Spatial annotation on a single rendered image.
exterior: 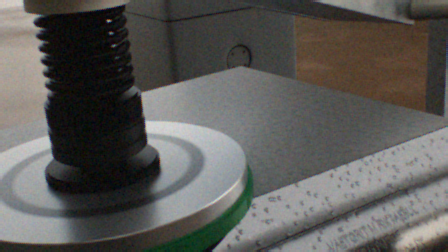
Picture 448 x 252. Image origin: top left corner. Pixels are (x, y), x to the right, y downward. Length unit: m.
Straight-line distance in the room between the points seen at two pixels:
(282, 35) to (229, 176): 1.28
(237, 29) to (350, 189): 1.13
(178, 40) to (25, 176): 1.07
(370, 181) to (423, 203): 0.05
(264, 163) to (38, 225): 0.20
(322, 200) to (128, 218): 0.17
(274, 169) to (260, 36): 1.16
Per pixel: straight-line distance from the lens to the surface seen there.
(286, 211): 0.45
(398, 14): 0.70
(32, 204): 0.42
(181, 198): 0.39
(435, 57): 2.27
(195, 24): 1.52
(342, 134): 0.56
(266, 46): 1.65
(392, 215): 0.50
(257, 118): 0.61
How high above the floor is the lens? 1.03
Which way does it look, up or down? 19 degrees down
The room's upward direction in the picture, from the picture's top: 5 degrees counter-clockwise
